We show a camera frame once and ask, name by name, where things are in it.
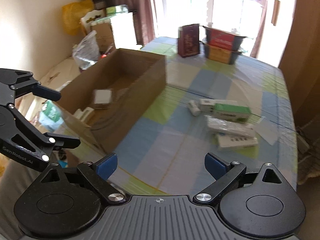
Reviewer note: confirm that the clear plastic lid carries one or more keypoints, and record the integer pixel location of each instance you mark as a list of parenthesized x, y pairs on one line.
[(267, 130)]

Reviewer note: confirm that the maroon paper bag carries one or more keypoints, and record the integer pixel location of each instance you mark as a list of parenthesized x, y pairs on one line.
[(188, 42)]

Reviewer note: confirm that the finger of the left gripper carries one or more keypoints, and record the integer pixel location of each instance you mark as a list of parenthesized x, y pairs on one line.
[(40, 145), (25, 83)]

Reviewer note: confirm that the clear plastic bag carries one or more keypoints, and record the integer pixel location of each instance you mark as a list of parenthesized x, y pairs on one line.
[(86, 53)]

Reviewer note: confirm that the lower yellow noodle bowl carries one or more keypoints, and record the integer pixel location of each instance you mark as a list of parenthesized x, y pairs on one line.
[(220, 55)]

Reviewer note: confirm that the white square box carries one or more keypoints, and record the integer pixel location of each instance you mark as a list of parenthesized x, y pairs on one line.
[(101, 98)]

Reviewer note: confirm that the white board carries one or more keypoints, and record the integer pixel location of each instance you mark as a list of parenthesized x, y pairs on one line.
[(123, 31)]

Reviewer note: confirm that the long white medicine box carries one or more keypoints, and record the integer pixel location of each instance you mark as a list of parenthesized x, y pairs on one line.
[(230, 128)]

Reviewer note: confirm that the green white medicine box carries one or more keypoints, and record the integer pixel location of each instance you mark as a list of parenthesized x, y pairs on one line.
[(225, 110)]

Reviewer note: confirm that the checkered tablecloth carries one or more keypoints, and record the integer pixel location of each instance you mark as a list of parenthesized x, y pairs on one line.
[(163, 152)]

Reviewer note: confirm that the brown shipping carton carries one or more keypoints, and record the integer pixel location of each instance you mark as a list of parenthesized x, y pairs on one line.
[(104, 35)]

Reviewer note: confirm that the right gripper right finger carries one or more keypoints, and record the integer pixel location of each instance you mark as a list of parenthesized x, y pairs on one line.
[(227, 178)]

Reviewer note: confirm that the small white bottle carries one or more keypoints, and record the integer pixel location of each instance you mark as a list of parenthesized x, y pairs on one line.
[(193, 108)]

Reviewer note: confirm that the brown cardboard box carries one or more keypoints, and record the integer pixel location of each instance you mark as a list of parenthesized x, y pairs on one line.
[(135, 79)]

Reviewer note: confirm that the yellow plastic bag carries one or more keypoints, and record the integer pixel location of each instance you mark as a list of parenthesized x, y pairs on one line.
[(72, 13)]

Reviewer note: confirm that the brown curtain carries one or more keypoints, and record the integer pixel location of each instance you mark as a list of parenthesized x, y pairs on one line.
[(143, 19)]

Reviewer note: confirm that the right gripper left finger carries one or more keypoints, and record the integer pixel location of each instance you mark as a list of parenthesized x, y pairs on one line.
[(95, 176)]

